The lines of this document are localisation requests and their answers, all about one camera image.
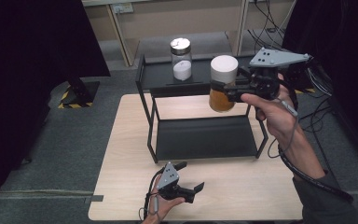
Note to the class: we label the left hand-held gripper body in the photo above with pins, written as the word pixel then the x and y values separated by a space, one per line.
pixel 168 175

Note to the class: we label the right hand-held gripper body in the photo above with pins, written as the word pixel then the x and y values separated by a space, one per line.
pixel 270 57

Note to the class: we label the white lid jar orange powder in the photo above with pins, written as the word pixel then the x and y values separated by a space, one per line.
pixel 223 67

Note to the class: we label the black metal two-tier rack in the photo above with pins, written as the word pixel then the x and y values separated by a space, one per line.
pixel 199 140

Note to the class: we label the metal lid glass jar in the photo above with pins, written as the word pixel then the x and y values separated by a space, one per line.
pixel 181 70

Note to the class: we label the person's left hand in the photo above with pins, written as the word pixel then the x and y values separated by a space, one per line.
pixel 160 207

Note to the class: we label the person's right hand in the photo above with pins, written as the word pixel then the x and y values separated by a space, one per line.
pixel 276 121

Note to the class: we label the striped black stand base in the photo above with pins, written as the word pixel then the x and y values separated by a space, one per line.
pixel 79 93
pixel 303 77

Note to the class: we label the black curtain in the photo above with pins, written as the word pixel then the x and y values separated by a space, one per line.
pixel 338 46
pixel 28 77

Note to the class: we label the beige desk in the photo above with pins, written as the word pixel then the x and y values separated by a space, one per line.
pixel 174 21

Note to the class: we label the white wall socket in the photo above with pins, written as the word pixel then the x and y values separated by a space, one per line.
pixel 122 8

